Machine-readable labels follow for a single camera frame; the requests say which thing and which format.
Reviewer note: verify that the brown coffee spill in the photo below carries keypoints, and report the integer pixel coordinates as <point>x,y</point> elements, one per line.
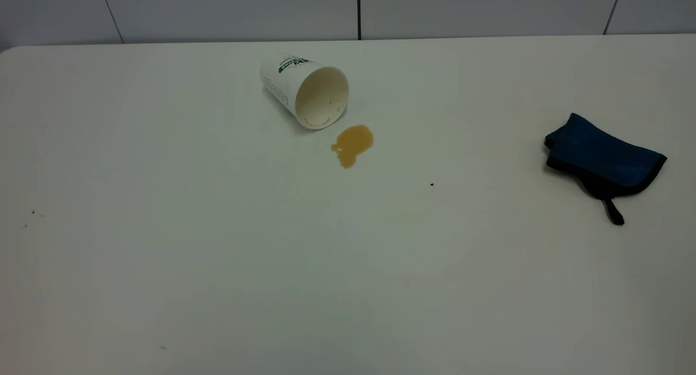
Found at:
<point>352,144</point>

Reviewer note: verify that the white paper coffee cup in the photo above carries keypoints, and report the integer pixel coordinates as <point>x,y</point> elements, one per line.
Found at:
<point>293,84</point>

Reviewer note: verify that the blue cloth with black trim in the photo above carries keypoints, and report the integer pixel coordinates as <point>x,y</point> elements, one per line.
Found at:
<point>601,155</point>

